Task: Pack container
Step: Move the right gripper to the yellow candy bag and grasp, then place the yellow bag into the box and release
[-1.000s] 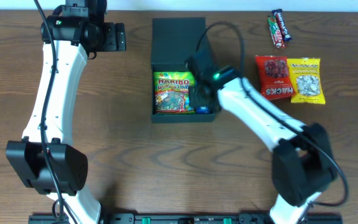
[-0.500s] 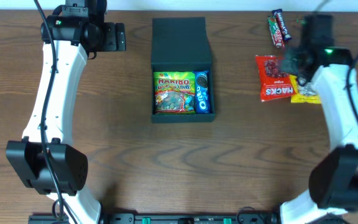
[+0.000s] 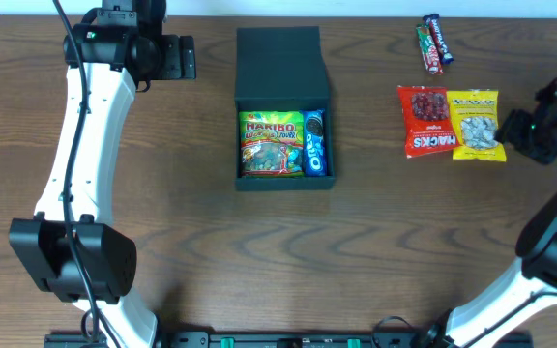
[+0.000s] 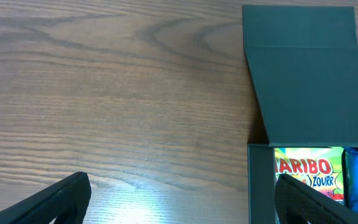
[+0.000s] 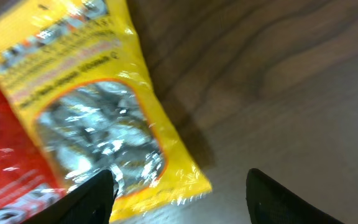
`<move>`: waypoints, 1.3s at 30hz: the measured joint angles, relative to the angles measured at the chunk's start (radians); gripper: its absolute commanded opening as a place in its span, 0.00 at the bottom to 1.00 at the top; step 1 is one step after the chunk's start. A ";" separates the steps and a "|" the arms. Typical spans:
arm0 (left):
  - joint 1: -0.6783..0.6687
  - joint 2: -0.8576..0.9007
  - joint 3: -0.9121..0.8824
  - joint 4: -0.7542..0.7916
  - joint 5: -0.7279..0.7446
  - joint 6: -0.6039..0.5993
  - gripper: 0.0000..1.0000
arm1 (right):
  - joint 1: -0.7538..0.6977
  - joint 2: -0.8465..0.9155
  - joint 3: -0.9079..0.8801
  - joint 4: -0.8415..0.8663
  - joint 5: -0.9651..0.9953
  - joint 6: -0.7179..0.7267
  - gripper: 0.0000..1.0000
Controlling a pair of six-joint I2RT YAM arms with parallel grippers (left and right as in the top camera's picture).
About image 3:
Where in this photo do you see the green Haribo gummy bag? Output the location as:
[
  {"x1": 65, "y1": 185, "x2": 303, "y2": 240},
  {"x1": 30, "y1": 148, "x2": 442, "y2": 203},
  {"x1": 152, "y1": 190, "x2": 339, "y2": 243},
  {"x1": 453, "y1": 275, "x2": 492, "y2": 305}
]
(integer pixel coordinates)
[{"x1": 239, "y1": 111, "x2": 304, "y2": 178}]

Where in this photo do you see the blue Oreo cookie pack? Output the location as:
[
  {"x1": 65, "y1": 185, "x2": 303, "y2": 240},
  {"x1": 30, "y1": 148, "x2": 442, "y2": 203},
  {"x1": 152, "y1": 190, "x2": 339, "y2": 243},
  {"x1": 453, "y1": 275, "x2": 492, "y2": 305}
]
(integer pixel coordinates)
[{"x1": 303, "y1": 109, "x2": 327, "y2": 177}]

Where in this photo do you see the dark blue Dairy Milk bar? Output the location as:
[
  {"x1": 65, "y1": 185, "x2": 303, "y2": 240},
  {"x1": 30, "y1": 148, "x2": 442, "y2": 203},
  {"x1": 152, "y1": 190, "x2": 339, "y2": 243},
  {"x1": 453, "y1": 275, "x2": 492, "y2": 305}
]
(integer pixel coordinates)
[{"x1": 423, "y1": 14, "x2": 454, "y2": 65}]

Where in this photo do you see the black gift box with lid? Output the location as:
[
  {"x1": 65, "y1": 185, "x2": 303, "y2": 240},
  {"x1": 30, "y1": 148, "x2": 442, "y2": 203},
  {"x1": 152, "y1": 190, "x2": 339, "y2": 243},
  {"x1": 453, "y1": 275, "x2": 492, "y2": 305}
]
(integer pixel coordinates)
[{"x1": 234, "y1": 26, "x2": 336, "y2": 191}]

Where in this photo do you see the red Hacks candy bag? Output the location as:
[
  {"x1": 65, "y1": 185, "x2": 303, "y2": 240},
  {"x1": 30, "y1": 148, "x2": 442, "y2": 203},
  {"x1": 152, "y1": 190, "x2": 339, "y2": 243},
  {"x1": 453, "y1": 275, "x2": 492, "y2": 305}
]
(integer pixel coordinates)
[{"x1": 396, "y1": 86, "x2": 459, "y2": 159}]

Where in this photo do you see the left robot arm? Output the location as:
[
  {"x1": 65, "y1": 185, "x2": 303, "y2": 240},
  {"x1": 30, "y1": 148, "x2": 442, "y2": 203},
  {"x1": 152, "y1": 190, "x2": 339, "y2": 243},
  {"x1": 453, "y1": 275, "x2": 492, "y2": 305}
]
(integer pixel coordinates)
[{"x1": 9, "y1": 0, "x2": 196, "y2": 347}]

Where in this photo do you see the red green chocolate bar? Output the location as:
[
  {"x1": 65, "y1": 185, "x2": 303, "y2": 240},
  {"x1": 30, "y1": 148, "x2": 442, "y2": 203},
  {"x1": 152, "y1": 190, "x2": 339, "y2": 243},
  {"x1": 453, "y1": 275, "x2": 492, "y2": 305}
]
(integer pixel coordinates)
[{"x1": 415, "y1": 24, "x2": 443, "y2": 74}]

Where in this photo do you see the yellow seeds snack bag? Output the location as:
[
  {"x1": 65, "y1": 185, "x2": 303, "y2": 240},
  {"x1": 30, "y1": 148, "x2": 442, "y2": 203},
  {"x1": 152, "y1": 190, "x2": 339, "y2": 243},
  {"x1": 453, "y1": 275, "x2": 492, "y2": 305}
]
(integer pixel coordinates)
[{"x1": 447, "y1": 90, "x2": 507, "y2": 162}]

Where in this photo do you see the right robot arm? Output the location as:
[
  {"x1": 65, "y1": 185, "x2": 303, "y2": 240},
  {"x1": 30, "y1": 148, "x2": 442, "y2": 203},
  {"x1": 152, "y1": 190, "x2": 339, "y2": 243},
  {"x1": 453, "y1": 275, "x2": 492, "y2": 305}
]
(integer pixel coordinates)
[{"x1": 412, "y1": 80, "x2": 557, "y2": 348}]

